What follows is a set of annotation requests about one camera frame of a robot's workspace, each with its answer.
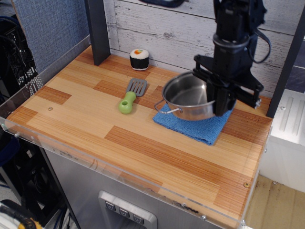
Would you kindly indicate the dark grey left post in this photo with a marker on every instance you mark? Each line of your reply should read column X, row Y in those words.
column 98, row 30

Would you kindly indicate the plush sushi roll toy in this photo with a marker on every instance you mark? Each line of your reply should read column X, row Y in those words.
column 139, row 59

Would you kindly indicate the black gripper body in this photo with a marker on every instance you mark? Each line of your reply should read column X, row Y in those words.
column 230, row 67

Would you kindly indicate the yellow black object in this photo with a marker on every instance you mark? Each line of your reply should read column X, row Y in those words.
column 10, row 219

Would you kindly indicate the stainless steel pot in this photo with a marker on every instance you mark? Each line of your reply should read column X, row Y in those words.
column 185, row 97

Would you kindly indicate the clear acrylic table guard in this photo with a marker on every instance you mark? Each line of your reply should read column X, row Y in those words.
column 77, row 113

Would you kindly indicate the dark grey right post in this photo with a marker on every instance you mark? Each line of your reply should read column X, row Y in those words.
column 288, row 65

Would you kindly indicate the white appliance on right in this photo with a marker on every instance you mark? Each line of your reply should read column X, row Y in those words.
column 284, row 157

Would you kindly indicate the black crate with cables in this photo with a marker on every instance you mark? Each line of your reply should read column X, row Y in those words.
column 17, row 66

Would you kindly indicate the green handled grey spatula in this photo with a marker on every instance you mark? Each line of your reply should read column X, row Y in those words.
column 135, row 88

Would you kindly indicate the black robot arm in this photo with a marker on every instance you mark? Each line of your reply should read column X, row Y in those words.
column 238, row 21

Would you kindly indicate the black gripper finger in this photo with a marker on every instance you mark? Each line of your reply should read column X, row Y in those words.
column 225, row 100
column 210, row 91

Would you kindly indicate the silver toy fridge cabinet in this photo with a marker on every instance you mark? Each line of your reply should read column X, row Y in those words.
column 81, row 184

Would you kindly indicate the dark grey post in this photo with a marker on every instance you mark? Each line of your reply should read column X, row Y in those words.
column 98, row 30
column 288, row 65

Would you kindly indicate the grey dispenser button panel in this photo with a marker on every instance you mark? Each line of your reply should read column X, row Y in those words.
column 120, row 214

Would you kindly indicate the blue folded towel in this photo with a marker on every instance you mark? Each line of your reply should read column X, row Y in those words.
column 205, row 131

